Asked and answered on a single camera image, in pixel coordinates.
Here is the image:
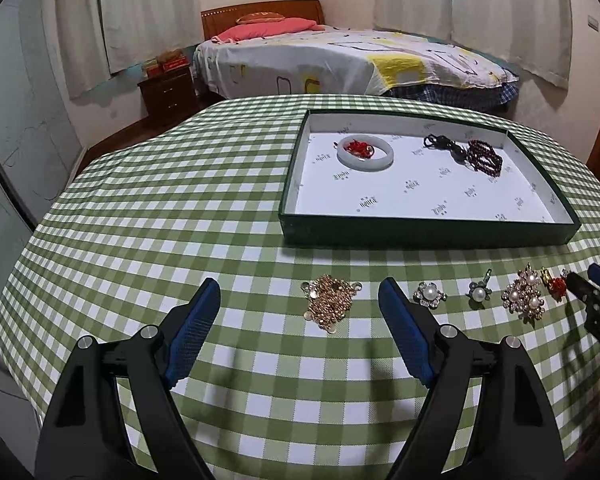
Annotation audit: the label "gold rhinestone brooch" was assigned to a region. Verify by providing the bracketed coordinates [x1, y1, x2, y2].
[300, 274, 363, 335]

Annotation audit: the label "bed with patterned sheet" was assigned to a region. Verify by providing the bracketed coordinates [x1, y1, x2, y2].
[194, 27, 519, 112]

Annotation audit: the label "dark red bead bracelet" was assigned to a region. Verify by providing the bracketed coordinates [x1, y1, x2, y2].
[464, 138, 504, 178]

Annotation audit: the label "left white curtain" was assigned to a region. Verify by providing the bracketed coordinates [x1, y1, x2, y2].
[55, 0, 204, 100]

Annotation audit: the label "wall light switch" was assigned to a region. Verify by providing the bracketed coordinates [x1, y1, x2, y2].
[588, 15, 598, 30]

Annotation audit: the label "pink pillow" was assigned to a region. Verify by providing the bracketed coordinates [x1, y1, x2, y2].
[211, 18, 324, 44]

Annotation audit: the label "silver pearl flower brooch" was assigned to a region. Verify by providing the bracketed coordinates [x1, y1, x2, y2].
[413, 282, 448, 310]

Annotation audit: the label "right white curtain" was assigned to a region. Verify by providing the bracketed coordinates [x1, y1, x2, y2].
[374, 0, 572, 89]

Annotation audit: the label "glass sliding wardrobe door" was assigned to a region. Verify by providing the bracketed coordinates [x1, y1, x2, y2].
[0, 0, 82, 223]

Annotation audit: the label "red gold charm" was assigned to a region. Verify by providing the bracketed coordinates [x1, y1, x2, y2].
[540, 268, 568, 302]

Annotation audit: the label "dark wooden nightstand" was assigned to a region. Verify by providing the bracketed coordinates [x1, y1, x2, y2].
[137, 66, 200, 126]

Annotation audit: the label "white jade bangle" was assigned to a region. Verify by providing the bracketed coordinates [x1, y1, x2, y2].
[336, 134, 394, 172]

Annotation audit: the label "pink pearl flower brooch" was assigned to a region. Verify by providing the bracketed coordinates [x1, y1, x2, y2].
[501, 263, 545, 323]

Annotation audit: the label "green white checkered tablecloth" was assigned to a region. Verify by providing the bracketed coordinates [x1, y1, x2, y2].
[0, 96, 600, 479]

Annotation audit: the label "red gift boxes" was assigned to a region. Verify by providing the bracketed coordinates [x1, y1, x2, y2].
[143, 49, 189, 78]

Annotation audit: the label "red knotted cord charm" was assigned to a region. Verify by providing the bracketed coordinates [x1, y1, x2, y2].
[344, 139, 375, 159]

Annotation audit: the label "white curtain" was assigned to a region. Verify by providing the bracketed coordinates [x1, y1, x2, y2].
[374, 0, 572, 89]
[55, 0, 204, 100]

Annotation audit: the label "black cord bead pendant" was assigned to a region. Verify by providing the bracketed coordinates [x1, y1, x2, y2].
[424, 134, 467, 165]

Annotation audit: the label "wooden headboard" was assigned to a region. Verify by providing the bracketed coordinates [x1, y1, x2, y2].
[200, 0, 327, 42]

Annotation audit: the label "single pearl silver brooch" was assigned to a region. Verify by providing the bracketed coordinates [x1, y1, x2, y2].
[467, 269, 492, 304]

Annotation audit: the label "dark green shallow tray box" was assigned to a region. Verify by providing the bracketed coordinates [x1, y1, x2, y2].
[278, 110, 581, 249]

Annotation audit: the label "orange embroidered cushion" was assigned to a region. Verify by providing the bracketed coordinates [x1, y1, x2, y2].
[236, 11, 286, 25]

